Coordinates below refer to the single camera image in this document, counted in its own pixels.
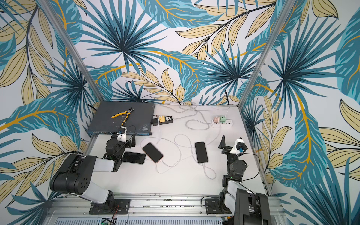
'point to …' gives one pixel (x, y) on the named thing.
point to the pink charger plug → (216, 120)
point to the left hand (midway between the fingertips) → (127, 133)
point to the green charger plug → (222, 119)
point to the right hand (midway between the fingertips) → (224, 136)
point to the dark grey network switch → (141, 118)
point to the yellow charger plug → (162, 119)
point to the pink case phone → (152, 152)
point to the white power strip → (228, 123)
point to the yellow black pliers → (128, 112)
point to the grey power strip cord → (191, 115)
